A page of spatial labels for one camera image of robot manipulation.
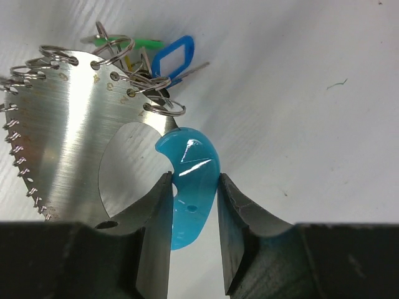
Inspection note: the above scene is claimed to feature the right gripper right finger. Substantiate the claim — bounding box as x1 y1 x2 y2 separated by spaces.
218 173 296 298

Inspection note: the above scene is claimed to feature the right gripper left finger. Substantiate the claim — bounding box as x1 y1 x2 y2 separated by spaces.
95 172 173 298

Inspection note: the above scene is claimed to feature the metal key organiser disc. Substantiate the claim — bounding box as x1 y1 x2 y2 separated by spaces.
0 21 221 252

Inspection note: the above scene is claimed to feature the blue tag key on disc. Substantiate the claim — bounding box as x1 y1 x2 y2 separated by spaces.
151 35 210 88

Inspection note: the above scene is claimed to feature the green tag key on disc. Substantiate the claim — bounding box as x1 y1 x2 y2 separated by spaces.
80 34 165 50

